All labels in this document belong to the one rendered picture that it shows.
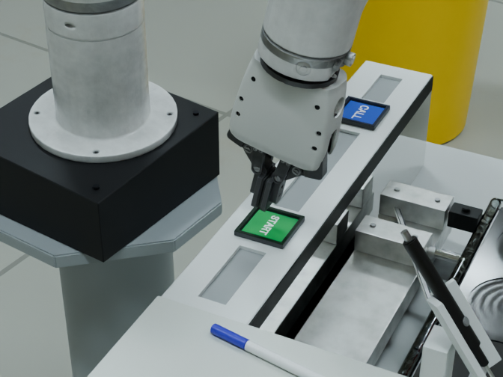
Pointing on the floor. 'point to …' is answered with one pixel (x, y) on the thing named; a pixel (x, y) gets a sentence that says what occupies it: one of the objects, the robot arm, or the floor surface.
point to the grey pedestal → (114, 274)
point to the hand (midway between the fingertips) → (267, 187)
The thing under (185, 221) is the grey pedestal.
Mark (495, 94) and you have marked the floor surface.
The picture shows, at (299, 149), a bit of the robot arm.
